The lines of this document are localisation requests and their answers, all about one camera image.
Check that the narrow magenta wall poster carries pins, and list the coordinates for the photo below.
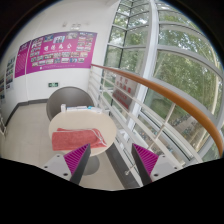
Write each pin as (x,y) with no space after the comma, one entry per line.
(21,59)

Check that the red white sign board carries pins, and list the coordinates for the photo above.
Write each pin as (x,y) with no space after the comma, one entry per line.
(124,90)

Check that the small white bottle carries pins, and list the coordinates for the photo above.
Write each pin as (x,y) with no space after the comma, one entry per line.
(63,107)

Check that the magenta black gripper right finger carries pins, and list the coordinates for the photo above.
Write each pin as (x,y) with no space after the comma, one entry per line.
(145,161)

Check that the grey round chair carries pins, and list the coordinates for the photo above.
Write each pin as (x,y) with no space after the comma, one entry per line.
(70,96)

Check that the orange wooden handrail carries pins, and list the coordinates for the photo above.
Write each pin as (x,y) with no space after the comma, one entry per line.
(178,100)

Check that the white metal railing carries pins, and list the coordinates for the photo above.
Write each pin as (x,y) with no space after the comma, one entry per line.
(139,124)

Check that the large magenta wall poster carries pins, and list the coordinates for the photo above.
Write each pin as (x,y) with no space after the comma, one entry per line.
(61,50)

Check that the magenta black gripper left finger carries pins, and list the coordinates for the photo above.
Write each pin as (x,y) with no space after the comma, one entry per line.
(76,161)

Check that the white box on table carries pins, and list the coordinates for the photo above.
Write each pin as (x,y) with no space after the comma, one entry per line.
(84,108)

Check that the red folded towel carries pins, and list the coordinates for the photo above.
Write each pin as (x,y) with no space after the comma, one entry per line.
(65,139)

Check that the green exit sign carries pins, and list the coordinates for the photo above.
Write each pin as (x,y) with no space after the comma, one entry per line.
(53,84)

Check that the photo board on left wall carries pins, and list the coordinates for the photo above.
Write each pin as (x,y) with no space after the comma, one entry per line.
(10,73)

